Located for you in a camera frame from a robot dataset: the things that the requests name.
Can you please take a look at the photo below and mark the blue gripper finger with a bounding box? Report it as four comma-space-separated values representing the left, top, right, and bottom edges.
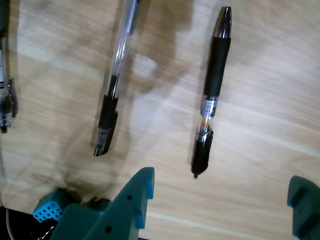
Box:
286, 175, 320, 240
83, 166, 155, 240

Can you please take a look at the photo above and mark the clear pen with black cap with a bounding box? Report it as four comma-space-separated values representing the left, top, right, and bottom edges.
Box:
93, 0, 141, 158

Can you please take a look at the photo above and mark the clear pen with grey grip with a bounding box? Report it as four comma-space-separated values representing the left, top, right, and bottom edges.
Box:
0, 0, 19, 134

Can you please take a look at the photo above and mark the black pen black rubber grip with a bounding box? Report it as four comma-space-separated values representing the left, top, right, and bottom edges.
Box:
191, 6, 233, 179

